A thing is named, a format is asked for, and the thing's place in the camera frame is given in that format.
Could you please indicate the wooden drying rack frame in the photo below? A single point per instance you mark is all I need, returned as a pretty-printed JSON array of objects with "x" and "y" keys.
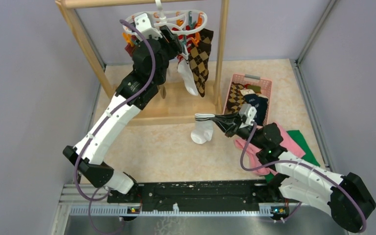
[{"x": 178, "y": 107}]

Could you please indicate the pink cloth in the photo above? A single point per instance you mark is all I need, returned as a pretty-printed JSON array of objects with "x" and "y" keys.
[{"x": 262, "y": 145}]

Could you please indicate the green cloth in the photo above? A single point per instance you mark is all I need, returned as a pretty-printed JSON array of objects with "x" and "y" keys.
[{"x": 301, "y": 146}]

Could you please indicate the white round clip hanger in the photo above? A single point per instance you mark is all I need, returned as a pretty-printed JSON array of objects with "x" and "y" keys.
[{"x": 192, "y": 20}]

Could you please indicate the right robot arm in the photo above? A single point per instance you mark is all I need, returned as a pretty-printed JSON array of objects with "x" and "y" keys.
[{"x": 345, "y": 198}]

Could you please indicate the pink laundry basket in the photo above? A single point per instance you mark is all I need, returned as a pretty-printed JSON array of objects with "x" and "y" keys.
[{"x": 253, "y": 85}]

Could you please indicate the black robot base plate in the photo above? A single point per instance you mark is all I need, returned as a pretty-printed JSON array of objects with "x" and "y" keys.
[{"x": 202, "y": 196}]

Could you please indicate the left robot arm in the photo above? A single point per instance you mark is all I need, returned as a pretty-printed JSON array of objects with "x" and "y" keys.
[{"x": 151, "y": 60}]

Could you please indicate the brown argyle sock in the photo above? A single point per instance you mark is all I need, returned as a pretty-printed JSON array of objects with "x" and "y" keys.
[{"x": 199, "y": 59}]

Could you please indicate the dark red hanging sock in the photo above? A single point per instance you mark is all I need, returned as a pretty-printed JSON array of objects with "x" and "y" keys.
[{"x": 130, "y": 49}]

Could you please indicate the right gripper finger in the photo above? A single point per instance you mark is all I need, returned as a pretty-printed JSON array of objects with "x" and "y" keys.
[
  {"x": 225, "y": 127},
  {"x": 227, "y": 118}
]

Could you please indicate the tan hanging sock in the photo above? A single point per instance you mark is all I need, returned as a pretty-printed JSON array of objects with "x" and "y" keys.
[{"x": 162, "y": 91}]

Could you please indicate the red white striped sock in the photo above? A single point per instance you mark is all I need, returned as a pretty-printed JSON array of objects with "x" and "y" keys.
[{"x": 180, "y": 33}]

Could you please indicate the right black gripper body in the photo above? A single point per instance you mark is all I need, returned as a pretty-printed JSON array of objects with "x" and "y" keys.
[{"x": 243, "y": 132}]

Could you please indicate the brown argyle socks in basket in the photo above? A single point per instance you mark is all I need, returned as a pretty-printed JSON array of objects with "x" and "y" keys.
[{"x": 235, "y": 98}]

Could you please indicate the white sock black stripes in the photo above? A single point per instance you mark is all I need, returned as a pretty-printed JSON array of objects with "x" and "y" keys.
[{"x": 185, "y": 72}]

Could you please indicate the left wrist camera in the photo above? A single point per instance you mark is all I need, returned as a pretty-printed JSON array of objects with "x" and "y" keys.
[{"x": 144, "y": 24}]

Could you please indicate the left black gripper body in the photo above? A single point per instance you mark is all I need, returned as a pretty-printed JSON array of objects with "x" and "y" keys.
[{"x": 170, "y": 49}]

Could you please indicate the navy sock in basket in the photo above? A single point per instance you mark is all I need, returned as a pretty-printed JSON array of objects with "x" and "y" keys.
[{"x": 261, "y": 106}]

